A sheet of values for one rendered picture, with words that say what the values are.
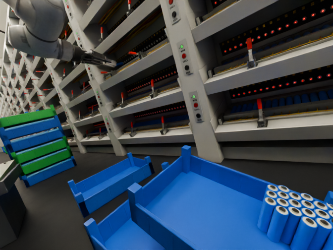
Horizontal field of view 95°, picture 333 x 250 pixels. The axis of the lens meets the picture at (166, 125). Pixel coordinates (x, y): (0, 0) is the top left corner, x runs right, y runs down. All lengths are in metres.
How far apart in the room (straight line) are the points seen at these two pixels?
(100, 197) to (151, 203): 0.30
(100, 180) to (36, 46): 0.62
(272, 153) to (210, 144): 0.21
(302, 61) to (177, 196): 0.45
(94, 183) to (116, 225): 0.36
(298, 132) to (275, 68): 0.19
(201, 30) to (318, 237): 0.57
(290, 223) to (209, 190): 0.16
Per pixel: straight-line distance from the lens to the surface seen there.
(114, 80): 0.97
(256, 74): 0.55
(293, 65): 0.54
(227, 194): 0.41
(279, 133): 0.58
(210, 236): 0.34
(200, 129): 0.64
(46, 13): 0.75
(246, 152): 0.66
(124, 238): 0.48
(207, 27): 0.61
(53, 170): 1.37
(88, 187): 0.82
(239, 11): 0.58
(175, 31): 0.66
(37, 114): 1.35
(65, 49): 0.89
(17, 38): 0.86
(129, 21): 0.85
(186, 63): 0.62
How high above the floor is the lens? 0.30
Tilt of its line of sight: 9 degrees down
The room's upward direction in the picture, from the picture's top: 16 degrees counter-clockwise
